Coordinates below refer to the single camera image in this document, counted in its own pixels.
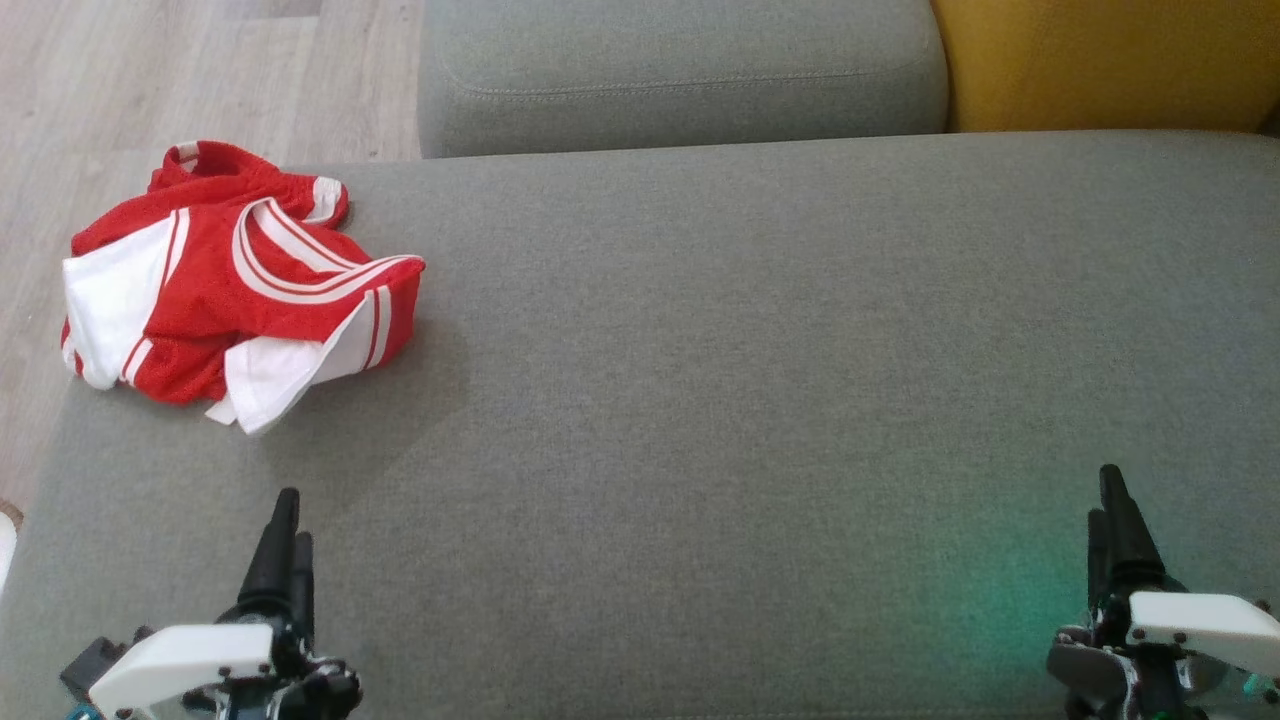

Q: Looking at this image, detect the yellow sofa cushion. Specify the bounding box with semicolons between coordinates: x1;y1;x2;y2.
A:
930;0;1280;137

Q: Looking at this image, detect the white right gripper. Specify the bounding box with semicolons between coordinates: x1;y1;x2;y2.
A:
1046;464;1280;720

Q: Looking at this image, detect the grey sofa back cushion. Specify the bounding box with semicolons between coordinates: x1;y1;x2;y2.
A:
418;0;950;160

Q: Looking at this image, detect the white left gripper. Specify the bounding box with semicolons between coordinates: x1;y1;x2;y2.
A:
88;488;364;720

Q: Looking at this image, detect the grey fabric sofa seat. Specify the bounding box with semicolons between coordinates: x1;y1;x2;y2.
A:
0;130;1280;720

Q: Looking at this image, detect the red garment with thin white stripes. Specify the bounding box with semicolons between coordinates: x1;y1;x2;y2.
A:
60;205;421;437

